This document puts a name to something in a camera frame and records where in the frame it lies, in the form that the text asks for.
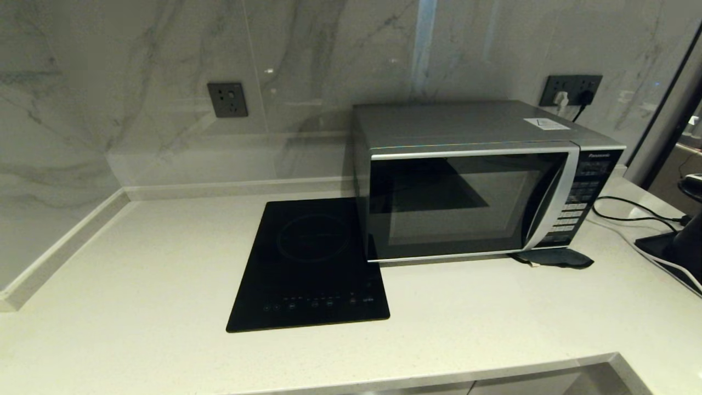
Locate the silver microwave oven body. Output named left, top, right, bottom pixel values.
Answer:
left=353, top=100, right=627, bottom=264

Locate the black induction cooktop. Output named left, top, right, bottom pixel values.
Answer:
left=226, top=197, right=390, bottom=333

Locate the white sticker label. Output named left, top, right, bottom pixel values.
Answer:
left=524, top=117, right=571, bottom=131

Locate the dark cloth pad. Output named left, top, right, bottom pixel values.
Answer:
left=510, top=248, right=595, bottom=269

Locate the black power plug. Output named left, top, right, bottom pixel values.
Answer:
left=573, top=89, right=595, bottom=121

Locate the black appliance base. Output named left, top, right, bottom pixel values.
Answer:
left=636, top=211, right=702, bottom=283

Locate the black round stool seat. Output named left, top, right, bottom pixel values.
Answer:
left=679, top=173, right=702, bottom=201

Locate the grey single wall socket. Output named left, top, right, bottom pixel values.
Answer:
left=207, top=82, right=248, bottom=118

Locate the grey double wall socket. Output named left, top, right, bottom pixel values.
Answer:
left=539, top=75, right=603, bottom=107

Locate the thin black power cable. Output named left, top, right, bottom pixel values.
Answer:
left=592, top=196, right=693, bottom=232

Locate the white power cable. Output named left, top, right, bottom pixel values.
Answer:
left=590, top=217, right=702, bottom=294

